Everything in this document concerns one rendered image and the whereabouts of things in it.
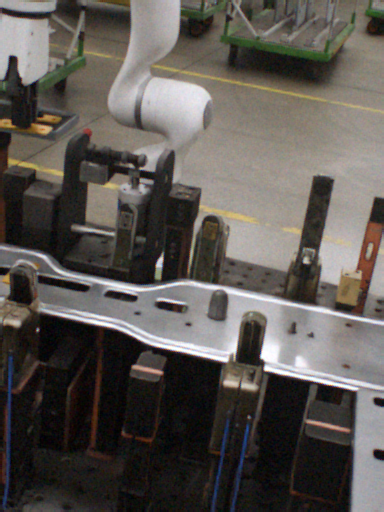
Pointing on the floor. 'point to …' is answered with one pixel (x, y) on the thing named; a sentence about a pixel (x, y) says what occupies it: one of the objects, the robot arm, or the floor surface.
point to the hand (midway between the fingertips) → (24, 111)
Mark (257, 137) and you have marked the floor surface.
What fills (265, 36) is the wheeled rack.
